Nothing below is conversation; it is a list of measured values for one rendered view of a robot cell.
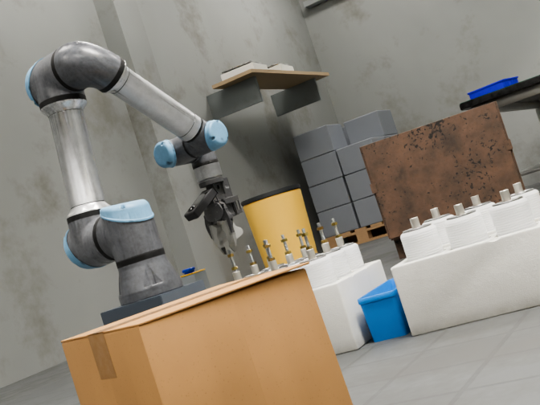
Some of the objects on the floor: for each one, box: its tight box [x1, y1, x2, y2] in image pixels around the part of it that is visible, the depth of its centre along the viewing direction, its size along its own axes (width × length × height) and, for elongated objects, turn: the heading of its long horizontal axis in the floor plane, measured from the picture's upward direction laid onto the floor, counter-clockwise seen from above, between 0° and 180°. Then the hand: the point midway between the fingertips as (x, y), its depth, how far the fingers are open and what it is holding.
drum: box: [241, 184, 317, 268], centre depth 499 cm, size 37×36×58 cm
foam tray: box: [313, 260, 387, 355], centre depth 245 cm, size 39×39×18 cm
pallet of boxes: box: [293, 109, 398, 249], centre depth 839 cm, size 115×77×115 cm
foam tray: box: [391, 217, 540, 337], centre depth 223 cm, size 39×39×18 cm
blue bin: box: [358, 278, 411, 342], centre depth 233 cm, size 30×11×12 cm, turn 71°
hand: (227, 248), depth 240 cm, fingers open, 3 cm apart
